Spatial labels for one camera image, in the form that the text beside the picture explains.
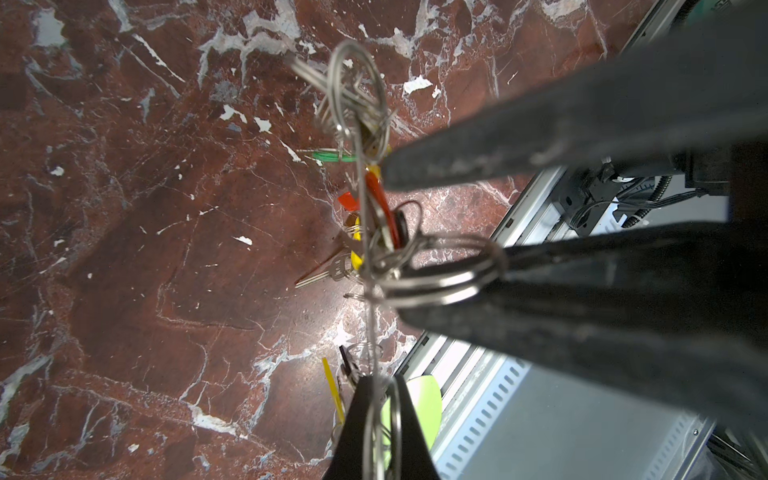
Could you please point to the green tagged key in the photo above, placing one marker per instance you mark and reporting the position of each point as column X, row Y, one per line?
column 331, row 156

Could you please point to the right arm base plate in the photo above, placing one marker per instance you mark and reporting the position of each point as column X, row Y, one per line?
column 584, row 194

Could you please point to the red tagged key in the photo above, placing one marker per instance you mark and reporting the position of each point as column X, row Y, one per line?
column 384, row 217

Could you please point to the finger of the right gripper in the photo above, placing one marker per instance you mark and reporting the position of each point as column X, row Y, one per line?
column 702, row 87
column 676, row 313

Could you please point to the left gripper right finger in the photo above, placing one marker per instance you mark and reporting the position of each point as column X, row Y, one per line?
column 420, row 420

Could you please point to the small yellow tagged key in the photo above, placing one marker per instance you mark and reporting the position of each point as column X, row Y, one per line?
column 333, row 386

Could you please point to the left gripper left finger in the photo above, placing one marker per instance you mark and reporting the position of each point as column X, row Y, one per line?
column 354, row 456

